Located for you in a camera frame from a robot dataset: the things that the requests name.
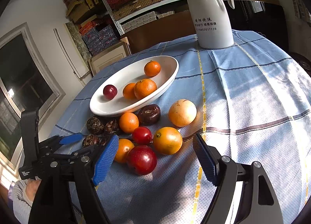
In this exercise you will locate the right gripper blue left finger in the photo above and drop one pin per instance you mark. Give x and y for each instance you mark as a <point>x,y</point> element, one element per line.
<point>105,159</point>

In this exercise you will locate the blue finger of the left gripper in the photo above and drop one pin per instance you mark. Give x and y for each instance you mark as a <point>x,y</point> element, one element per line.
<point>71,139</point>

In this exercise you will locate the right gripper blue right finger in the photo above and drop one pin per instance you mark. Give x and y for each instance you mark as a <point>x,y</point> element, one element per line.
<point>207,159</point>

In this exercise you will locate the water chestnut rough top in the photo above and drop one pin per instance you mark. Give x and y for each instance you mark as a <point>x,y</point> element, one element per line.
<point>95,125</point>

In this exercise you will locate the large red plum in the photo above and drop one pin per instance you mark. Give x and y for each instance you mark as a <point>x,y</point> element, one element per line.
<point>141,160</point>

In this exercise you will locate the large pale yellow pear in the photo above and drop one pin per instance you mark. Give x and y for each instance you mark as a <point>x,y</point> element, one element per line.
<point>182,113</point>

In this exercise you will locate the grey sleeve left forearm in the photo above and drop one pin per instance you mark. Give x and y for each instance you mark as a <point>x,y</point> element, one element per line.
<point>21,203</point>

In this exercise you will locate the person's left hand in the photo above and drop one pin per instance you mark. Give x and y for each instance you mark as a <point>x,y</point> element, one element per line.
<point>31,188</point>

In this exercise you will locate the water chestnut lower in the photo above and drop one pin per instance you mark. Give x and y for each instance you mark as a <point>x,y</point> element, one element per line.
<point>90,140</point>

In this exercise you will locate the mandarin near left finger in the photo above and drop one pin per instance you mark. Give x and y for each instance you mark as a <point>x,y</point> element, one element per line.
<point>125,145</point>

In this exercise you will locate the water chestnut middle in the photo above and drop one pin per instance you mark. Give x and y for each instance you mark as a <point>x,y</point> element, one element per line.
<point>111,127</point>

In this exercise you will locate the small red plum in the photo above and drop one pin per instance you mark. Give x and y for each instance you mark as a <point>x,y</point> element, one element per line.
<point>142,136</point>

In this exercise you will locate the white oval ceramic plate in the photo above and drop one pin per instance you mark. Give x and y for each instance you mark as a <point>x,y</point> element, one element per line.
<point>133,73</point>

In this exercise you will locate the mandarin beside plate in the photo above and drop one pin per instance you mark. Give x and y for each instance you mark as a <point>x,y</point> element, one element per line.
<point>128,122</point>

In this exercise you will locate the large shiny orange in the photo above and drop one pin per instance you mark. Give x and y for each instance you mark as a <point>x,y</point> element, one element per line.
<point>167,141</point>

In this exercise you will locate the red plum in plate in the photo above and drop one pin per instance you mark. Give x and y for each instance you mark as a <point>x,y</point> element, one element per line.
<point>110,91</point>

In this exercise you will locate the dark brown water chestnut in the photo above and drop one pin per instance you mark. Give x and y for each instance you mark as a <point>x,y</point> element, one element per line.
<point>149,115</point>

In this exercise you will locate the small mandarin in plate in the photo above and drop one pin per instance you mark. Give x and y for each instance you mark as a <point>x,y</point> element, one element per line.
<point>128,91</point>

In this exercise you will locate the blue checked tablecloth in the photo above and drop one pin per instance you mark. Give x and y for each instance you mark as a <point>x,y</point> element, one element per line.
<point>253,104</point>

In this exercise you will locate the big mandarin in plate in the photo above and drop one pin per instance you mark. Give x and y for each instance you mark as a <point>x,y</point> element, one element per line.
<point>144,87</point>

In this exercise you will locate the beige framed panel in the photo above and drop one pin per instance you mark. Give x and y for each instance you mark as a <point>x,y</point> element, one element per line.
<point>109,56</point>

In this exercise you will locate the blue patterned box stack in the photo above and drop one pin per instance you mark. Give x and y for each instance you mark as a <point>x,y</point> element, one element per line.
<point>97,41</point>

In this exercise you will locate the far mandarin in plate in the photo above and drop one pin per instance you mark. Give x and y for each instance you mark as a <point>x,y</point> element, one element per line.
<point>152,68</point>

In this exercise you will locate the white thermos jug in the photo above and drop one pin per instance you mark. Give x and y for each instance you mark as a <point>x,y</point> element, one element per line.
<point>212,23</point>

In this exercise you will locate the brown wooden cabinet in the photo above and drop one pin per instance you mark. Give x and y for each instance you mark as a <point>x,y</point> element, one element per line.
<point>162,30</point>

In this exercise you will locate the dark window with frame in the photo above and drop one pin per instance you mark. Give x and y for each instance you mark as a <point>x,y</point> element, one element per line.
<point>26,84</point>

